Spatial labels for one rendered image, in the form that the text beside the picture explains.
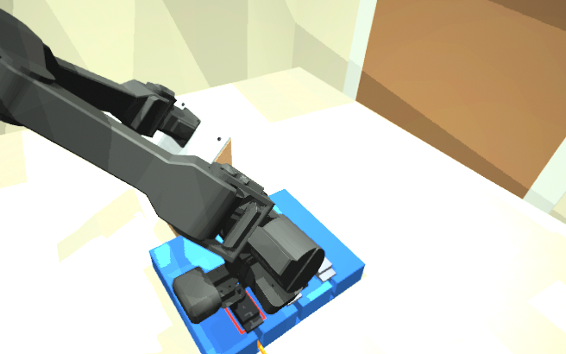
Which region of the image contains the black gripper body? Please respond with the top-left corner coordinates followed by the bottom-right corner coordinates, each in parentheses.
top-left (172, 251), bottom-right (252, 324)

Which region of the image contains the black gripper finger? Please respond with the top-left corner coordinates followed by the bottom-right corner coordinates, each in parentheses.
top-left (205, 268), bottom-right (242, 310)

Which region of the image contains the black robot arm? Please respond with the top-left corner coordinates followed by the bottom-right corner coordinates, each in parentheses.
top-left (0, 9), bottom-right (325, 314)

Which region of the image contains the black micro servo with yellow cable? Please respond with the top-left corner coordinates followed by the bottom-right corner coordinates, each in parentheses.
top-left (229, 284), bottom-right (267, 354)

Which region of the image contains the blue rectangular block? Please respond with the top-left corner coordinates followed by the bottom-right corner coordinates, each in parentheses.
top-left (148, 188), bottom-right (366, 354)

